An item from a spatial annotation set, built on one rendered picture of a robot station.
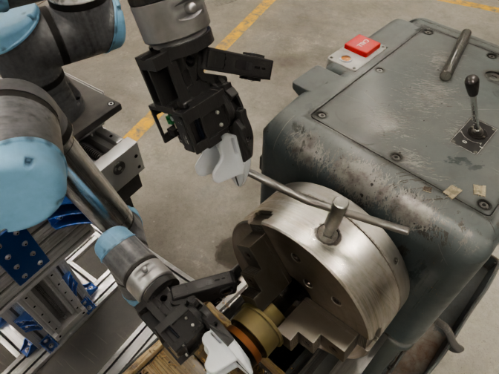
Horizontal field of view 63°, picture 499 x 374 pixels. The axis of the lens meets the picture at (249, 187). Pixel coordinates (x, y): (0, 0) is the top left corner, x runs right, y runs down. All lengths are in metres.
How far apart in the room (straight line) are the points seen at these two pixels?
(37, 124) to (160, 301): 0.34
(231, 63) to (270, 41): 3.04
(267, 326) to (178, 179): 1.77
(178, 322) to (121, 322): 1.07
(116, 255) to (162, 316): 0.14
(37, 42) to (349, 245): 0.68
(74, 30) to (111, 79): 2.33
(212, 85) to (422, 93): 0.53
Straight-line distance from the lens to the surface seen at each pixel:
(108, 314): 1.77
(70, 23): 0.92
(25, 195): 0.54
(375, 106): 0.84
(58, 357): 1.77
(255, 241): 0.67
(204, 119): 0.46
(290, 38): 3.57
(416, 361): 1.36
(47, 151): 0.54
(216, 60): 0.47
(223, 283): 0.71
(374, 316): 0.68
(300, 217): 0.65
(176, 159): 2.48
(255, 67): 0.52
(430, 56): 1.04
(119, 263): 0.75
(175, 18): 0.43
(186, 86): 0.46
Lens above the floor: 1.76
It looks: 50 degrees down
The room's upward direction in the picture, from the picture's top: straight up
